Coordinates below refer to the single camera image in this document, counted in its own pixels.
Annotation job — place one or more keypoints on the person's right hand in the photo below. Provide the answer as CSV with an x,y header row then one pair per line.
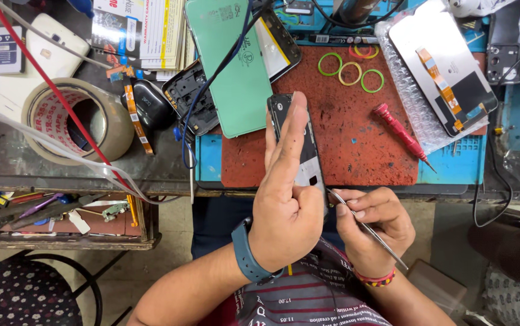
x,y
380,231

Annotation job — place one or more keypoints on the person's left hand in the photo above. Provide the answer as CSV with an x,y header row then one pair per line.
x,y
282,226

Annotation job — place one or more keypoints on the metal tweezers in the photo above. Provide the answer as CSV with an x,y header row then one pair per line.
x,y
377,237

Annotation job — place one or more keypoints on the black phone frame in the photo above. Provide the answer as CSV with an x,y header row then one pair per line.
x,y
187,95
312,154

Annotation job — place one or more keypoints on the striped printed shirt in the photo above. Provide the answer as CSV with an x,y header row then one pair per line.
x,y
314,299

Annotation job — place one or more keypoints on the cardboard box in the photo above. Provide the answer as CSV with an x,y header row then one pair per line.
x,y
441,285

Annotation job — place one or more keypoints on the red work mat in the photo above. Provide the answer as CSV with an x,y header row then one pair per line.
x,y
355,136

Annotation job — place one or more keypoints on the blue repair mat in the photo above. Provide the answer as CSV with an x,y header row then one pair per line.
x,y
454,165

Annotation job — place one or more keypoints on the red screwdriver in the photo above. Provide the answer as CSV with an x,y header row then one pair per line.
x,y
398,131

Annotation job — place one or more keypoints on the bubble wrap sheet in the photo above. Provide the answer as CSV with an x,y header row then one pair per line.
x,y
404,95

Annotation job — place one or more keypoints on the patterned cloth bag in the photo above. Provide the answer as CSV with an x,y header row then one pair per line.
x,y
513,271

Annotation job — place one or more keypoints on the green phone back cover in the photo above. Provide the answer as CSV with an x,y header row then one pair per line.
x,y
242,86

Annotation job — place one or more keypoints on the green rubber band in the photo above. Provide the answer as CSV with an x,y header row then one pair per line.
x,y
363,81
319,65

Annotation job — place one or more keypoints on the yellow rubber band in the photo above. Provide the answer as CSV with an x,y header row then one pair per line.
x,y
340,74

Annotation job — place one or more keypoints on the open black phone with battery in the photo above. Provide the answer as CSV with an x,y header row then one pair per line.
x,y
282,50

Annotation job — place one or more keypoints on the black earbuds case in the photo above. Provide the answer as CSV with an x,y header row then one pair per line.
x,y
151,106

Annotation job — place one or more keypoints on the red and yellow rubber bands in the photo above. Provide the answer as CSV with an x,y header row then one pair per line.
x,y
355,54

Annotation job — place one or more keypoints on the replacement phone display panel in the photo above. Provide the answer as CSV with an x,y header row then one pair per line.
x,y
459,59

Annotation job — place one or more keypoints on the clear packing tape roll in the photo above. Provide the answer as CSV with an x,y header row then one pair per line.
x,y
115,126

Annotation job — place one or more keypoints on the wooden drawer with tools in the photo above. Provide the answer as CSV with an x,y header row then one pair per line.
x,y
61,222

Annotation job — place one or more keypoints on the stack of printed cards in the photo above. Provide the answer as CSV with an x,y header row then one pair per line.
x,y
151,31

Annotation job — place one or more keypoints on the floral cushioned stool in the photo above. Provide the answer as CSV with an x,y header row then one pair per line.
x,y
15,294

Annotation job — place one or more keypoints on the white phone back cover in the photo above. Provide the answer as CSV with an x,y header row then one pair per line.
x,y
56,50

